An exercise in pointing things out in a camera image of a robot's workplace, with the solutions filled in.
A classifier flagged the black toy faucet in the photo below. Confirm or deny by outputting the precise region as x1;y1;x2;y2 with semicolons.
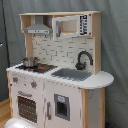
74;50;94;71

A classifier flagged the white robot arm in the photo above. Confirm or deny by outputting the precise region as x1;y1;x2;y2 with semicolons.
4;118;37;128

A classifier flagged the grey range hood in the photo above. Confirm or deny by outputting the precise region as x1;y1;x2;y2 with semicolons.
24;15;52;35

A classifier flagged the white oven door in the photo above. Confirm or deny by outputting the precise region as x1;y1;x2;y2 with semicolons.
12;90;41;126

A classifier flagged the grey toy sink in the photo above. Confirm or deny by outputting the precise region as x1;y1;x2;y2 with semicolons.
52;68;92;81

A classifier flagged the white cabinet door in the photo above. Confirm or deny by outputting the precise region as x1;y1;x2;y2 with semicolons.
45;81;82;128

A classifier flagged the left red stove knob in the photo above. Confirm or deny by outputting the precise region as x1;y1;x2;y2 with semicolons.
12;77;18;83

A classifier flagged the white microwave door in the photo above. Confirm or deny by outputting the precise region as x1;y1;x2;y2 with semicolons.
52;14;91;40

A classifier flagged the black toy stovetop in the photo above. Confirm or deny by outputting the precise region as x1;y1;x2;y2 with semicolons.
18;64;55;73

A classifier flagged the metal toy pot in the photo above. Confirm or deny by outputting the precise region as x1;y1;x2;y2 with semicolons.
21;57;39;67

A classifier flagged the wooden toy kitchen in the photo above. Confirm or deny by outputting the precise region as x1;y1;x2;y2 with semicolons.
7;11;114;128

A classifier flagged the right red stove knob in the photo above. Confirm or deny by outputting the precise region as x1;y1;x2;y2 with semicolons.
31;81;37;88

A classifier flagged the red stove knob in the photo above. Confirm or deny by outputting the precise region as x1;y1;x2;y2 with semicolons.
31;81;37;88
12;77;18;83

